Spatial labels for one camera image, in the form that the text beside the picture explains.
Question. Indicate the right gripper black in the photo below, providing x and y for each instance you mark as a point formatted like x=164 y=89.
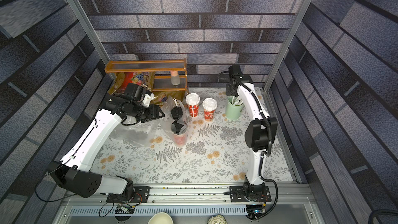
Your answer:
x=232 y=90

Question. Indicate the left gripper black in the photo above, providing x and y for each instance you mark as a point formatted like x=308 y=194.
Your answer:
x=155 y=113

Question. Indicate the clear plastic carrier bag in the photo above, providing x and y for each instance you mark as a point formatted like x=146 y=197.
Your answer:
x=167 y=121

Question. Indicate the red cup black lid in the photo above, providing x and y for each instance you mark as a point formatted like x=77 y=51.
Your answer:
x=176 y=112
x=179 y=133

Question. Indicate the red cup white lid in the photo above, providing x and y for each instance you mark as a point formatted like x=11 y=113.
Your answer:
x=209 y=106
x=192 y=101

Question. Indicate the red cup black lid front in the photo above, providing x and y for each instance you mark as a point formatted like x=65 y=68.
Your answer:
x=179 y=133

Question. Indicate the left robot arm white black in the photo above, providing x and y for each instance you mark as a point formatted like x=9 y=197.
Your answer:
x=73 y=173

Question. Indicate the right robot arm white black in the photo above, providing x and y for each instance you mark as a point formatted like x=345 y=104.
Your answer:
x=259 y=136

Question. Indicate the white wrapped straws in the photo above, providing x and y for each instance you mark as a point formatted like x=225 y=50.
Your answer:
x=237 y=101

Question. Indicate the green straw holder cup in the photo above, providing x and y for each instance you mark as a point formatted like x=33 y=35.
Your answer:
x=233 y=112

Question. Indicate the gold snack bag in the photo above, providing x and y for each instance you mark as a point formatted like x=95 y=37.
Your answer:
x=162 y=96

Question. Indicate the red snack bag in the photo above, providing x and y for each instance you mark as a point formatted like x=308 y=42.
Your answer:
x=144 y=79

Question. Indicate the orange two-tier shelf rack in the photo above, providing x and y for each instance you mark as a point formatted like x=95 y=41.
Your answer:
x=162 y=69

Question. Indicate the small pink white bottle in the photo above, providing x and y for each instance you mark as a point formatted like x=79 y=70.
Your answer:
x=175 y=79

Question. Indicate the white bowl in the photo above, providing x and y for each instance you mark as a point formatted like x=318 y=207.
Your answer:
x=161 y=218

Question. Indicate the patterned round object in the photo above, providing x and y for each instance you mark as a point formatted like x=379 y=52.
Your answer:
x=219 y=219

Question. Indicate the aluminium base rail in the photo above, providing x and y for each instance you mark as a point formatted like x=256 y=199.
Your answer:
x=199 y=200

